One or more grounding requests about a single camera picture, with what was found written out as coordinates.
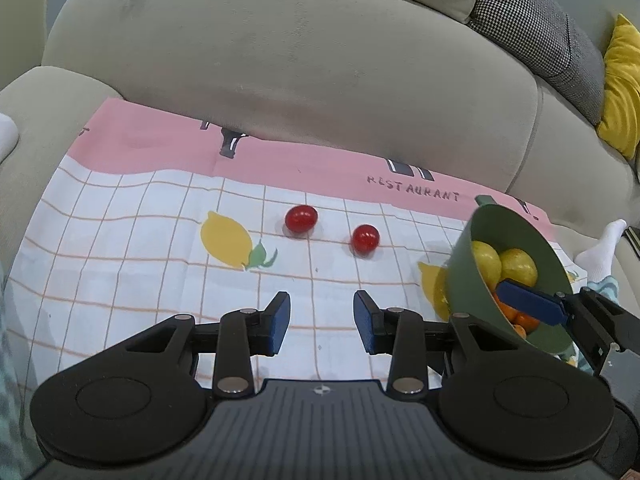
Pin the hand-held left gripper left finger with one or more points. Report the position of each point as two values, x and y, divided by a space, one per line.
278 322

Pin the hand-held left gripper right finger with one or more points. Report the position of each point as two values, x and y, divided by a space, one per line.
365 322

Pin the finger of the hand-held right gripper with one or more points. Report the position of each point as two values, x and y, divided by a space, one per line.
530 302

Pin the orange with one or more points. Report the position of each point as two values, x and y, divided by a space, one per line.
527 322
506 311

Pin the yellow fruits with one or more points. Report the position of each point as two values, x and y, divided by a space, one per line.
521 266

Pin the green bowl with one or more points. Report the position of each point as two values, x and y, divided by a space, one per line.
495 227

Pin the red cherry tomato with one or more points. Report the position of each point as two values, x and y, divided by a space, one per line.
364 239
301 218

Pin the teal patterned cloth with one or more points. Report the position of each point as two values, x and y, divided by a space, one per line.
602 291
11 370

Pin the white sock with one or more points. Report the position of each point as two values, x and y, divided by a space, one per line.
7 132
605 250

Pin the dark striped object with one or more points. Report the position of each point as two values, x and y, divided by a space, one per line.
634 242

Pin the pink checkered printed mat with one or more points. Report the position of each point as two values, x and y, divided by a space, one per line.
150 260

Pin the yellow cushion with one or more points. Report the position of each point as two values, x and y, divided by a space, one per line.
622 87

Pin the beige sofa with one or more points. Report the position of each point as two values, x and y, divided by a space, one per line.
325 70

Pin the houndstooth cushion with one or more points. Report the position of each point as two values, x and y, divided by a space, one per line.
540 35

